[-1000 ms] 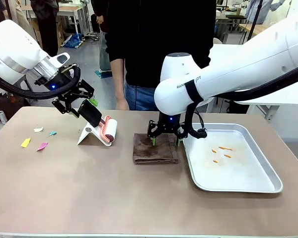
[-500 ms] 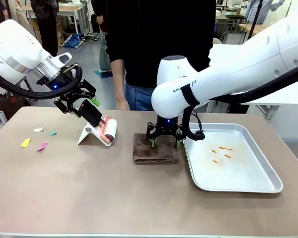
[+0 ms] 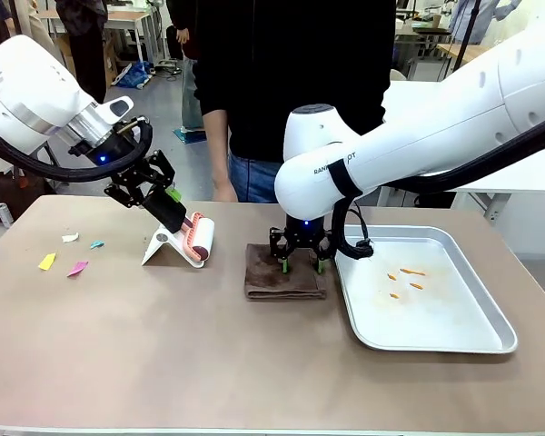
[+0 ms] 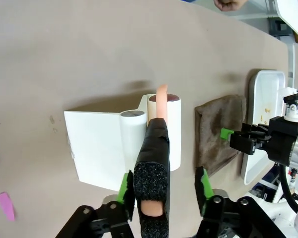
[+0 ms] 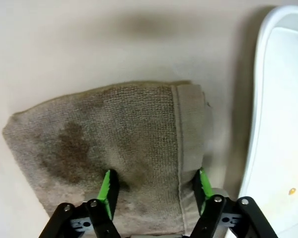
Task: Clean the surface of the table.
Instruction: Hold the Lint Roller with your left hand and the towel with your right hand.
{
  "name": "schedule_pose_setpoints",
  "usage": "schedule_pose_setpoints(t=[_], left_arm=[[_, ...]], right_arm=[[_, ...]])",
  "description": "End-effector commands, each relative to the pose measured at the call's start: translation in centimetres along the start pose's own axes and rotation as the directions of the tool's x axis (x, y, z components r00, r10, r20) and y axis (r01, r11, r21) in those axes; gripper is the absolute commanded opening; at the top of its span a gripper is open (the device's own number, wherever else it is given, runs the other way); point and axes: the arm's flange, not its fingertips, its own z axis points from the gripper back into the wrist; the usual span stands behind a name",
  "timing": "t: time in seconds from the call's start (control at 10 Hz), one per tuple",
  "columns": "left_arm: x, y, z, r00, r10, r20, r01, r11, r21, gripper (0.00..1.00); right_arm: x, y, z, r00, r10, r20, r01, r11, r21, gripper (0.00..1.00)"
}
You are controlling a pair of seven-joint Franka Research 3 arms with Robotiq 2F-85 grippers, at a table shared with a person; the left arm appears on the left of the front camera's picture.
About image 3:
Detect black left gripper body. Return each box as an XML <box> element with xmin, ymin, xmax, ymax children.
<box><xmin>82</xmin><ymin>129</ymin><xmax>154</xmax><ymax>193</ymax></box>

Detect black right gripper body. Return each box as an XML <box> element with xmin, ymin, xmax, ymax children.
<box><xmin>281</xmin><ymin>216</ymin><xmax>332</xmax><ymax>251</ymax></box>

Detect brown cloth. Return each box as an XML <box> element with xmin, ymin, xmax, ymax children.
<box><xmin>244</xmin><ymin>243</ymin><xmax>329</xmax><ymax>302</ymax></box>

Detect pink and white lint roller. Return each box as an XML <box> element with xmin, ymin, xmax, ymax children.
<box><xmin>176</xmin><ymin>211</ymin><xmax>217</xmax><ymax>269</ymax></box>

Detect person's right forearm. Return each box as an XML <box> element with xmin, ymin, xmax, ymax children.
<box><xmin>202</xmin><ymin>108</ymin><xmax>233</xmax><ymax>181</ymax></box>

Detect person's right hand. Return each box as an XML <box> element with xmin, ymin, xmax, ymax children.
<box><xmin>211</xmin><ymin>173</ymin><xmax>240</xmax><ymax>203</ymax></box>

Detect white folded stand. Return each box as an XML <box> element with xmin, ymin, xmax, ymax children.
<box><xmin>140</xmin><ymin>217</ymin><xmax>209</xmax><ymax>269</ymax></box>

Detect teal floor mat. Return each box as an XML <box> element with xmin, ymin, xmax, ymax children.
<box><xmin>172</xmin><ymin>126</ymin><xmax>209</xmax><ymax>144</ymax></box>

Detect grey plastic stool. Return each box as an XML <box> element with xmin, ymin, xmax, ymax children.
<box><xmin>38</xmin><ymin>140</ymin><xmax>70</xmax><ymax>187</ymax></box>

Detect blue jeans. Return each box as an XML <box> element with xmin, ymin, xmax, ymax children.
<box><xmin>228</xmin><ymin>152</ymin><xmax>283</xmax><ymax>203</ymax></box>

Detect blue plastic bag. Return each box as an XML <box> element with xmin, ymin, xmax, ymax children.
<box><xmin>115</xmin><ymin>61</ymin><xmax>154</xmax><ymax>90</ymax></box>

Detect person in wide jeans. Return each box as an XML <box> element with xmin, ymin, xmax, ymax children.
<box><xmin>166</xmin><ymin>0</ymin><xmax>209</xmax><ymax>133</ymax></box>

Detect cardboard box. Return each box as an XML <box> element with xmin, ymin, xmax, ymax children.
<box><xmin>56</xmin><ymin>34</ymin><xmax>120</xmax><ymax>88</ymax></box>

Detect person in black trousers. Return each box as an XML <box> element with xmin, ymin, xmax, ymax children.
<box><xmin>55</xmin><ymin>0</ymin><xmax>114</xmax><ymax>104</ymax></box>

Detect dark bag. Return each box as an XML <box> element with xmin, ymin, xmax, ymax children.
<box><xmin>0</xmin><ymin>168</ymin><xmax>47</xmax><ymax>223</ymax></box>

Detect silver metal tray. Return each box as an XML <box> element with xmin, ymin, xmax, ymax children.
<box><xmin>334</xmin><ymin>225</ymin><xmax>520</xmax><ymax>353</ymax></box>

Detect wooden top table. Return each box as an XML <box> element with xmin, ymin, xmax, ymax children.
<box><xmin>38</xmin><ymin>8</ymin><xmax>154</xmax><ymax>63</ymax></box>

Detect black sweater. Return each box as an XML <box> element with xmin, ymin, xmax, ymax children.
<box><xmin>193</xmin><ymin>0</ymin><xmax>397</xmax><ymax>165</ymax></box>

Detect person in beige clothes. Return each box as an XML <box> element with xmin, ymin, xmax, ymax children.
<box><xmin>14</xmin><ymin>0</ymin><xmax>45</xmax><ymax>45</ymax></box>

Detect wooden workbench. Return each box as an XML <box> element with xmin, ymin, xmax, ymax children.
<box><xmin>437</xmin><ymin>43</ymin><xmax>490</xmax><ymax>72</ymax></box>

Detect black pole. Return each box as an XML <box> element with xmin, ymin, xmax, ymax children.
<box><xmin>451</xmin><ymin>0</ymin><xmax>482</xmax><ymax>74</ymax></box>

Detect person in blue shirt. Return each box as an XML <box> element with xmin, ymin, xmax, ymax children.
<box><xmin>449</xmin><ymin>0</ymin><xmax>524</xmax><ymax>45</ymax></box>

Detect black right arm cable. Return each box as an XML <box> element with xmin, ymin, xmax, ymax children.
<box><xmin>329</xmin><ymin>135</ymin><xmax>545</xmax><ymax>261</ymax></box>

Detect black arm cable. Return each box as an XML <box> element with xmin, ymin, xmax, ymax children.
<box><xmin>0</xmin><ymin>115</ymin><xmax>154</xmax><ymax>183</ymax></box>
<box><xmin>329</xmin><ymin>135</ymin><xmax>545</xmax><ymax>261</ymax></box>

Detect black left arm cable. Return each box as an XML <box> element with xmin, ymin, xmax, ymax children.
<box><xmin>0</xmin><ymin>115</ymin><xmax>154</xmax><ymax>183</ymax></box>

